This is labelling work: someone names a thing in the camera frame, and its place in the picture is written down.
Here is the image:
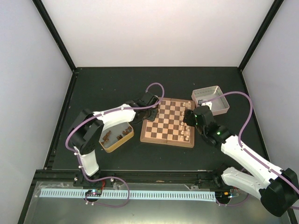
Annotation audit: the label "black frame post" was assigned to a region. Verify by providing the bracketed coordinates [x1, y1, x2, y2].
[238, 0, 284, 72]
[32, 0, 76, 72]

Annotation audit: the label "white slotted cable duct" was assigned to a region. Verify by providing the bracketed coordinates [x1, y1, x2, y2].
[39, 189, 216, 202]

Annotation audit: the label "left controller board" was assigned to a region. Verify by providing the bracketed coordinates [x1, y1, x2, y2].
[85, 189, 102, 197]

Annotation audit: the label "black frame post left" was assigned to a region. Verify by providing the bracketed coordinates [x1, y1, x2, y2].
[32, 0, 76, 72]

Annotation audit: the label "pink metal tin tray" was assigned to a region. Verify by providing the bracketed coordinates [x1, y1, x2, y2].
[191, 85, 230, 116]

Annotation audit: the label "yellow bear tin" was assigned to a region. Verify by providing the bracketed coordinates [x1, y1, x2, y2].
[99, 123, 134, 153]

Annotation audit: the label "right controller board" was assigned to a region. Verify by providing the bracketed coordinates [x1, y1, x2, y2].
[215, 189, 240, 200]

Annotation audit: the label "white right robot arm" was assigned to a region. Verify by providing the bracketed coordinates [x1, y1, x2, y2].
[183, 105, 299, 217]

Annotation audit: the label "black mounting rail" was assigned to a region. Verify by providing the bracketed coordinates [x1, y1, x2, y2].
[32, 170, 228, 189]

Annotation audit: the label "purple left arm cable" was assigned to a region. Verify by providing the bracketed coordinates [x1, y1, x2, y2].
[65, 83, 165, 208]

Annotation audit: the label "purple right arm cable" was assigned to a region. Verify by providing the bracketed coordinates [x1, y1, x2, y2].
[205, 91, 299, 207]

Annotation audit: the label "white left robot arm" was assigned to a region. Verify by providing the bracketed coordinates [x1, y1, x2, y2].
[65, 91, 160, 186]

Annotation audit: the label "black frame post right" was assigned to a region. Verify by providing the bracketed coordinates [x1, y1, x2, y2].
[238, 0, 284, 72]

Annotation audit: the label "controller board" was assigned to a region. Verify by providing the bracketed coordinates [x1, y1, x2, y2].
[85, 189, 102, 197]
[215, 189, 240, 200]

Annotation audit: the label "wooden folding chess board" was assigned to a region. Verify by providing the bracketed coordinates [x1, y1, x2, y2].
[140, 98, 195, 148]

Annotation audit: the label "dark pieces in tin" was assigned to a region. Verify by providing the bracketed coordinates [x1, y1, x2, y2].
[99, 124, 133, 144]

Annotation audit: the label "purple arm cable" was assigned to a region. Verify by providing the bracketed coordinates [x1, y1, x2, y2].
[65, 83, 165, 208]
[205, 91, 299, 207]

